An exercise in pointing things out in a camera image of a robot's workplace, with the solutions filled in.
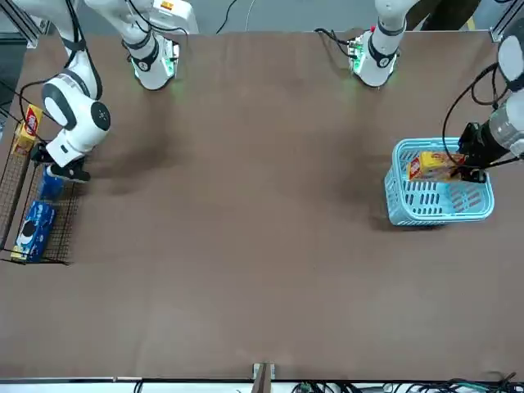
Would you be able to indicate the long yellow cracker box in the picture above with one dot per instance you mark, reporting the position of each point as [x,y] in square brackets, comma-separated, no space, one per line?
[434,168]

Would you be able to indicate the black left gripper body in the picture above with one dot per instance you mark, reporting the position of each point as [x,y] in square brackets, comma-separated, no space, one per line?
[477,147]

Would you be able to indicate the blue Oreo cookie box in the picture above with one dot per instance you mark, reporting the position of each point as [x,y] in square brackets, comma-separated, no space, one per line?
[34,229]

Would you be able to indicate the light blue plastic basket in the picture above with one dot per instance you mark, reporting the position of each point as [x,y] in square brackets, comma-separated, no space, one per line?
[425,200]

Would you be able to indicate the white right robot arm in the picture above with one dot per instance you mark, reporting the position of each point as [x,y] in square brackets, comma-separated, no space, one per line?
[78,118]

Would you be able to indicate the plain yellow biscuit box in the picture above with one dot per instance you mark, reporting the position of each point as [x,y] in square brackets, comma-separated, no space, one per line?
[22,143]

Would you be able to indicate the slim blue Oreo packet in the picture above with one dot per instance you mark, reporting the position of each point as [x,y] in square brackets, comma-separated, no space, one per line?
[51,186]

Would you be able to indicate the aluminium frame strut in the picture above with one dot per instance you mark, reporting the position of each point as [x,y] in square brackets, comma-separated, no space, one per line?
[24,20]
[500,30]

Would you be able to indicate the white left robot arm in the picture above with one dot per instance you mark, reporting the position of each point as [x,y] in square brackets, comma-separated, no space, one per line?
[380,49]

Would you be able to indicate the yellow box with red oval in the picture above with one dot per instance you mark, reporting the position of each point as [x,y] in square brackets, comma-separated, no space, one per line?
[32,120]

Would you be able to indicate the aluminium frame post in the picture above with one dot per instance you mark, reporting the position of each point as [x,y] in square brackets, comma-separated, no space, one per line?
[264,376]

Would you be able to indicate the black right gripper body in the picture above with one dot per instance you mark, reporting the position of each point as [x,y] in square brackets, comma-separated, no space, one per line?
[71,174]

